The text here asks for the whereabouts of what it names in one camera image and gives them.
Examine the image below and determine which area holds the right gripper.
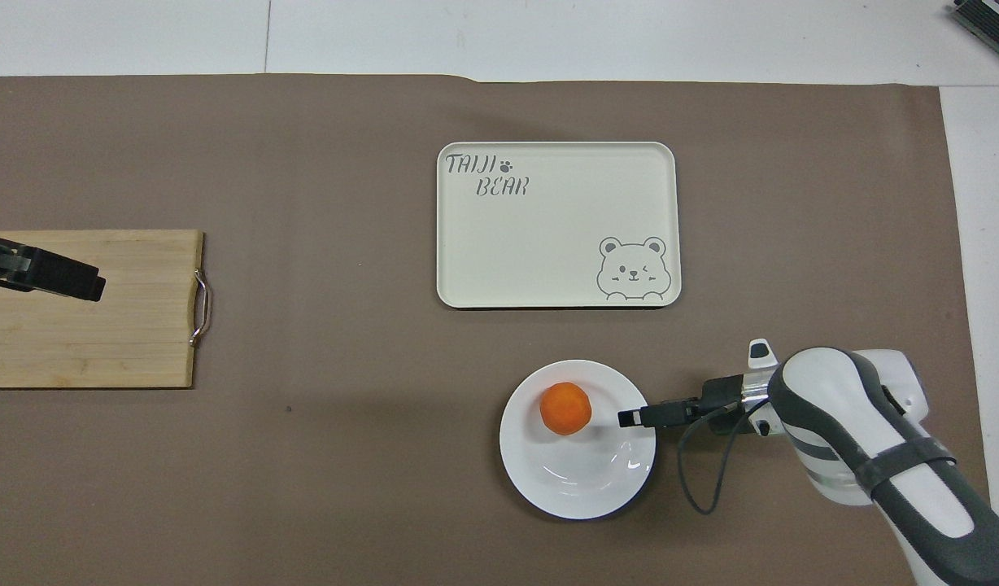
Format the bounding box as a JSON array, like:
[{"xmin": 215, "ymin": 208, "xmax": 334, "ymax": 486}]
[{"xmin": 682, "ymin": 374, "xmax": 748, "ymax": 427}]

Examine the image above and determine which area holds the orange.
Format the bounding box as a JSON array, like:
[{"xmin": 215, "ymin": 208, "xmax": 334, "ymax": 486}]
[{"xmin": 539, "ymin": 381, "xmax": 594, "ymax": 437}]

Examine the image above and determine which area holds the white round plate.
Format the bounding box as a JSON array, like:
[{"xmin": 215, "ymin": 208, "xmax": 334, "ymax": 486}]
[{"xmin": 499, "ymin": 359, "xmax": 658, "ymax": 521}]

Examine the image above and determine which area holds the cream tray with bear print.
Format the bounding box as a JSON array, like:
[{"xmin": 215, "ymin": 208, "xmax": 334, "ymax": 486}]
[{"xmin": 436, "ymin": 142, "xmax": 682, "ymax": 310}]

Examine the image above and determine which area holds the dark striped object corner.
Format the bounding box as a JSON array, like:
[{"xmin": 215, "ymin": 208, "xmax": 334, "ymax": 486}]
[{"xmin": 950, "ymin": 0, "xmax": 999, "ymax": 47}]

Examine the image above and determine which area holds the black cable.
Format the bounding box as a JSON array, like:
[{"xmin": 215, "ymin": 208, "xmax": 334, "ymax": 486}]
[{"xmin": 676, "ymin": 396, "xmax": 770, "ymax": 516}]

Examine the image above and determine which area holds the wooden cutting board, metal handle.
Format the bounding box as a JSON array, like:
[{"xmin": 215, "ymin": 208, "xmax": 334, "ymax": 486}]
[{"xmin": 0, "ymin": 230, "xmax": 212, "ymax": 390}]

